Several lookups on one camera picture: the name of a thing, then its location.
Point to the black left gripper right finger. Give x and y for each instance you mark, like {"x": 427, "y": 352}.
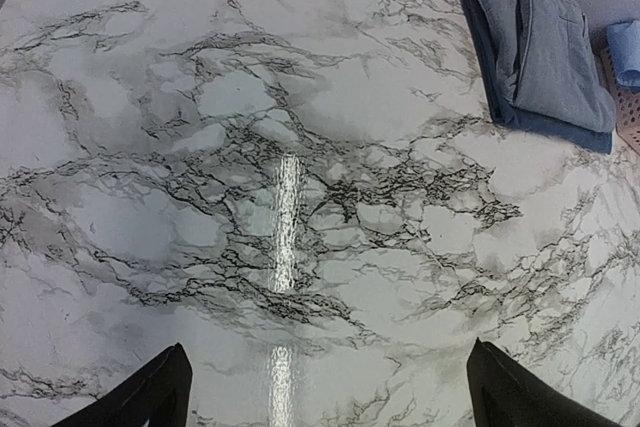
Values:
{"x": 503, "y": 393}

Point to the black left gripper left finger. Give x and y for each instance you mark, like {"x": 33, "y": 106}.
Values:
{"x": 157, "y": 394}

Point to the light blue shirt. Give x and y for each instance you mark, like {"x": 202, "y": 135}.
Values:
{"x": 623, "y": 40}

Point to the folded dark blue garment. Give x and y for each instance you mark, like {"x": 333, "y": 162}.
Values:
{"x": 503, "y": 113}

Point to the pink perforated plastic basket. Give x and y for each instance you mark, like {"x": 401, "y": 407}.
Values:
{"x": 626, "y": 103}

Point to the folded light blue jeans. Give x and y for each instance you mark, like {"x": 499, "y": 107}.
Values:
{"x": 545, "y": 64}

